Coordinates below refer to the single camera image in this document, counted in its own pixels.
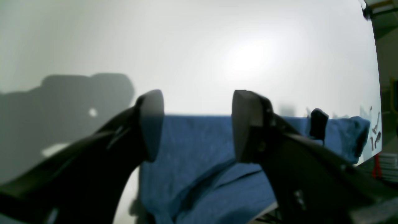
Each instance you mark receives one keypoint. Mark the silver hex key pair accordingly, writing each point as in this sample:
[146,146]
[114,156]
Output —
[374,139]

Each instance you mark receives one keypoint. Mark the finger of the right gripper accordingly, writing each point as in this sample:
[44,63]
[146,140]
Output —
[318,123]

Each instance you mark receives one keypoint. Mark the long silver hex key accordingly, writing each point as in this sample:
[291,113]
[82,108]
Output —
[375,128]

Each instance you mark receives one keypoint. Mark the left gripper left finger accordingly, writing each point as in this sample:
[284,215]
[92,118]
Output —
[83,183]

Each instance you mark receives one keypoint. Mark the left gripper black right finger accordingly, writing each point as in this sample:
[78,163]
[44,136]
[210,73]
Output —
[312,185]

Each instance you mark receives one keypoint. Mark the blue T-shirt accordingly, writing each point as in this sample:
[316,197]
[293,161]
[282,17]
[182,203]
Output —
[195,179]

